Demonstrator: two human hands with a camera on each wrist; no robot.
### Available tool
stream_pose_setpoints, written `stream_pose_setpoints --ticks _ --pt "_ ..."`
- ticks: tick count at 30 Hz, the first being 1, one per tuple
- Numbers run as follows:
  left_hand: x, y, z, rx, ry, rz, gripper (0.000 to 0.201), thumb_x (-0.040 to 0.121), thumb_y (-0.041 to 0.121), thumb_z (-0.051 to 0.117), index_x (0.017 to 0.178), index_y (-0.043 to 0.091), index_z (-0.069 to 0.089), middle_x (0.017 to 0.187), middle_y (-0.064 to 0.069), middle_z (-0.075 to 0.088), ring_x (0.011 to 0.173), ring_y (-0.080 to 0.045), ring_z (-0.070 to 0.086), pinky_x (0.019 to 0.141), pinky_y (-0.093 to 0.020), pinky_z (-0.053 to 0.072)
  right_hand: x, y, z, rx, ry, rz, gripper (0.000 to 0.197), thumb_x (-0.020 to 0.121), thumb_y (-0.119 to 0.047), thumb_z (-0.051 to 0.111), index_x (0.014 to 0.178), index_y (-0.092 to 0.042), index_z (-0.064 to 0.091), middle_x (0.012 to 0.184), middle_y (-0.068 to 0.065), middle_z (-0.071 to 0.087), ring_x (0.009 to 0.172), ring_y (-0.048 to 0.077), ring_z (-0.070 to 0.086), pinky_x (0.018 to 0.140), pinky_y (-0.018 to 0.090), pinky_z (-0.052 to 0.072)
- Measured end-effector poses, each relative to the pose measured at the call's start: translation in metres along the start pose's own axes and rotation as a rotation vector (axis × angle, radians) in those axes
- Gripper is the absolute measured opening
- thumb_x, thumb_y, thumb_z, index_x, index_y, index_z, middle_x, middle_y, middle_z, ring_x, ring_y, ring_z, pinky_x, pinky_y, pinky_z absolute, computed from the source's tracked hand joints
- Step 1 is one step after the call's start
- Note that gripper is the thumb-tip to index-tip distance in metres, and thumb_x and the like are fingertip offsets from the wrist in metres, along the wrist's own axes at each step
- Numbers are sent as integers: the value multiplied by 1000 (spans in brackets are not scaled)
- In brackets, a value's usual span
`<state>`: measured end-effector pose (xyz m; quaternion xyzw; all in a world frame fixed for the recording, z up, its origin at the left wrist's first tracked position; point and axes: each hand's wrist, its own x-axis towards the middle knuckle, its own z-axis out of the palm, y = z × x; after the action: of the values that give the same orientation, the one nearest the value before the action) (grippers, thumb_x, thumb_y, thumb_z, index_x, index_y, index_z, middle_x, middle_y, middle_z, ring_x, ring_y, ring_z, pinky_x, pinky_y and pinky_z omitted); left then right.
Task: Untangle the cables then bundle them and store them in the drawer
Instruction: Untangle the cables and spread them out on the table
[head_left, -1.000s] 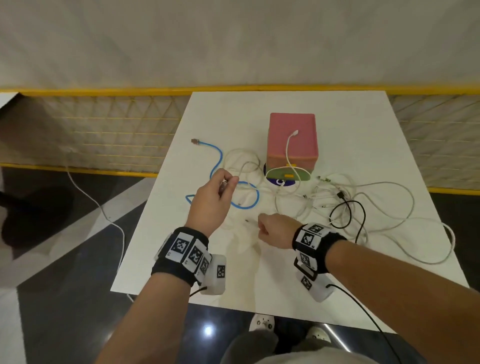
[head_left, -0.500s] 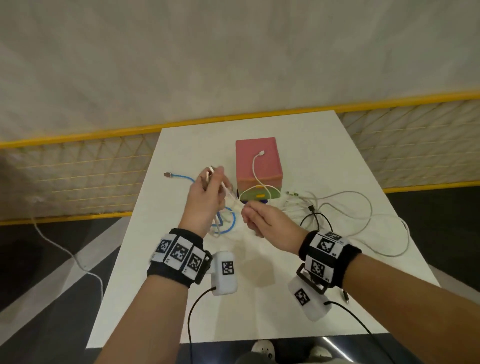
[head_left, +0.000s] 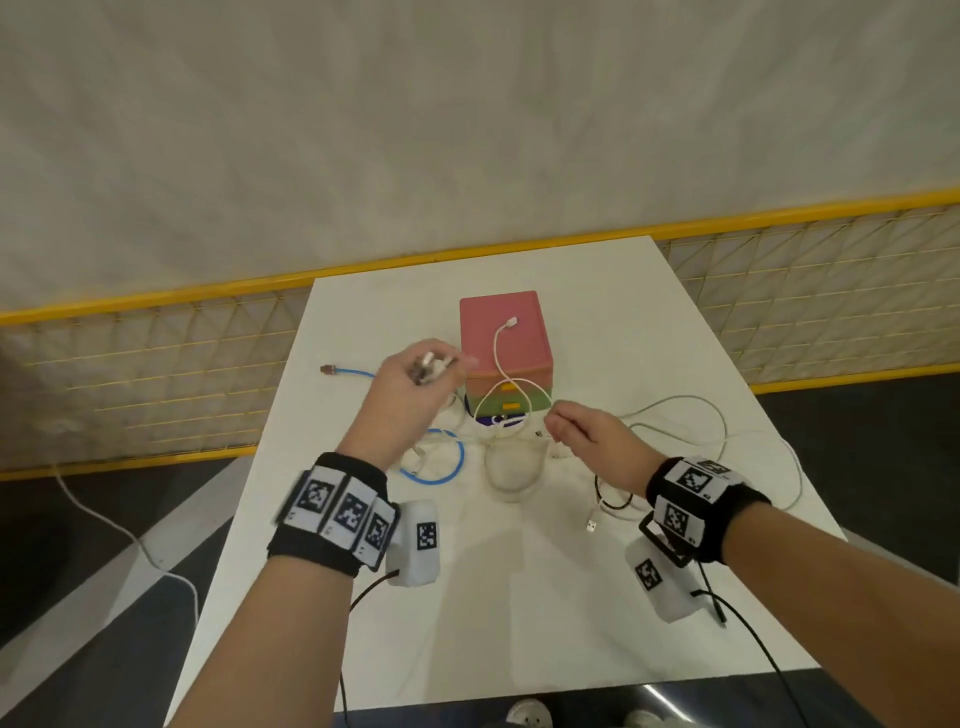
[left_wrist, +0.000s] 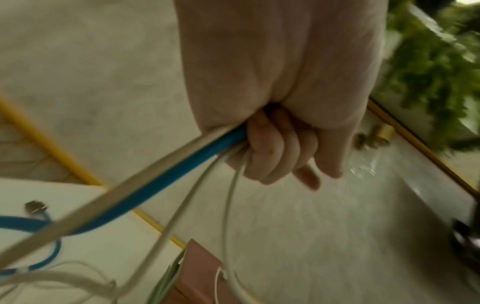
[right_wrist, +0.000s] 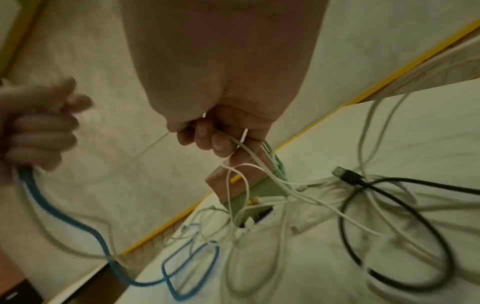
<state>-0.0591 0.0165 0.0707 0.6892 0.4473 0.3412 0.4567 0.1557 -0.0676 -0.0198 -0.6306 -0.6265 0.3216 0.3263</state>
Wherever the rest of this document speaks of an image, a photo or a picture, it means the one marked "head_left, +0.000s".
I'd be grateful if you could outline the person's left hand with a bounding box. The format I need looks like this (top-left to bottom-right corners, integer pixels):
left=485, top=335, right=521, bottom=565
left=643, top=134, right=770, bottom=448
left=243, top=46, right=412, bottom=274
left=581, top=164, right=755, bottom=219
left=333, top=338, right=481, bottom=474

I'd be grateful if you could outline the person's right hand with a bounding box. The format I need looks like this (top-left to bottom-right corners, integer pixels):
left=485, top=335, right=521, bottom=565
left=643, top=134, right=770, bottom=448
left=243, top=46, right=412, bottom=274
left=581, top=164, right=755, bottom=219
left=543, top=399, right=669, bottom=500

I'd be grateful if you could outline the bundle of white cables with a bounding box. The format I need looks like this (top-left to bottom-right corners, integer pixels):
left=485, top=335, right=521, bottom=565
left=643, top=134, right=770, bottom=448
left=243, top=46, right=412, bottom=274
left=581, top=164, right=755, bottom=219
left=464, top=316, right=556, bottom=436
left=622, top=395, right=805, bottom=511
left=401, top=389, right=489, bottom=474
left=483, top=438, right=549, bottom=504

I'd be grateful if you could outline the blue cable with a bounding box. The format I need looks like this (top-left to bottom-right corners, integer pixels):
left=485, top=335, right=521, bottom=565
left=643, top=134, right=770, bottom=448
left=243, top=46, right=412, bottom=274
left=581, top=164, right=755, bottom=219
left=320, top=363, right=466, bottom=485

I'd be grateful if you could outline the pink drawer box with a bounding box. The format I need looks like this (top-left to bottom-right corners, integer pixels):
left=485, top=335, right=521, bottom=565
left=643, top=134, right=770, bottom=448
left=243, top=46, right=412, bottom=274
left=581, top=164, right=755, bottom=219
left=458, top=290, right=556, bottom=429

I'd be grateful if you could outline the person's left forearm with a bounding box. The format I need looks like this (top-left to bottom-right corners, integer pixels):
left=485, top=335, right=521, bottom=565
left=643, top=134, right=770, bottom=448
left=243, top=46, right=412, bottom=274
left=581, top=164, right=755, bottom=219
left=168, top=551, right=358, bottom=728

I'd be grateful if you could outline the person's right forearm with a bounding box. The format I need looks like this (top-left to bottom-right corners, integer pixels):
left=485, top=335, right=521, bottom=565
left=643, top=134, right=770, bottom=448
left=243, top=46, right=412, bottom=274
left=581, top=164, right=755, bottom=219
left=719, top=502, right=960, bottom=728

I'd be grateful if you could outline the dark blue round container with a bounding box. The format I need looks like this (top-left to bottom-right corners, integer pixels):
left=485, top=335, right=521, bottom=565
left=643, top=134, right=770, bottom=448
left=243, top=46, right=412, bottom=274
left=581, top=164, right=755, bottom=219
left=464, top=397, right=541, bottom=436

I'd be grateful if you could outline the black left wristband with markers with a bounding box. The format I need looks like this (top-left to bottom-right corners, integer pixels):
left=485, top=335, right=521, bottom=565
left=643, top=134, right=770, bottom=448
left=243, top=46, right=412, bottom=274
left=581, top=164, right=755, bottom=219
left=267, top=451, right=401, bottom=579

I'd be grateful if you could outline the black wristband with markers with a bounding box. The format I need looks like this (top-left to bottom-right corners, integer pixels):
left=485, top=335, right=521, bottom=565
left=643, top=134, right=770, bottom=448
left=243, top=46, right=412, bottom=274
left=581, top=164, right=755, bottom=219
left=638, top=455, right=772, bottom=568
left=267, top=451, right=401, bottom=579

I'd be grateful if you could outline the black right wristband with markers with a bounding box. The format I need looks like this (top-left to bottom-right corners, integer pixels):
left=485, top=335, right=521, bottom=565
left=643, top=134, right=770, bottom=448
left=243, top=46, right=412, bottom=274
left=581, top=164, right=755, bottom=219
left=638, top=455, right=772, bottom=568

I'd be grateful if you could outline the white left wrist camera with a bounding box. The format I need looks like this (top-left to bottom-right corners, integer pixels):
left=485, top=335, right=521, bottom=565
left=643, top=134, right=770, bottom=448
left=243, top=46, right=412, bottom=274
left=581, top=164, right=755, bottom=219
left=383, top=500, right=442, bottom=588

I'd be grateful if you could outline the black right camera cable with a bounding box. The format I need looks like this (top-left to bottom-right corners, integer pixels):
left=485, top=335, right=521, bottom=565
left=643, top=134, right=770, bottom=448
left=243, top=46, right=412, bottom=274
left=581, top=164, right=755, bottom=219
left=689, top=562, right=811, bottom=728

